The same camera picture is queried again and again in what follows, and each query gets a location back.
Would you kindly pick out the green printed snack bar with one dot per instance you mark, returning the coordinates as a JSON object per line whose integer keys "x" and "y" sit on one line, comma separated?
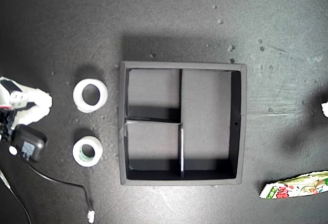
{"x": 289, "y": 189}

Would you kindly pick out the large white tape roll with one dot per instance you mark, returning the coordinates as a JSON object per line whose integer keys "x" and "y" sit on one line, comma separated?
{"x": 78, "y": 98}

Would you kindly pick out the white tape roll green core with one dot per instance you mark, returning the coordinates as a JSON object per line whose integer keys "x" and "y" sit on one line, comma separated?
{"x": 77, "y": 154}

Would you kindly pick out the black tray with wells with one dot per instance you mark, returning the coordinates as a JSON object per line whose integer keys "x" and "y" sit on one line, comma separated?
{"x": 205, "y": 106}

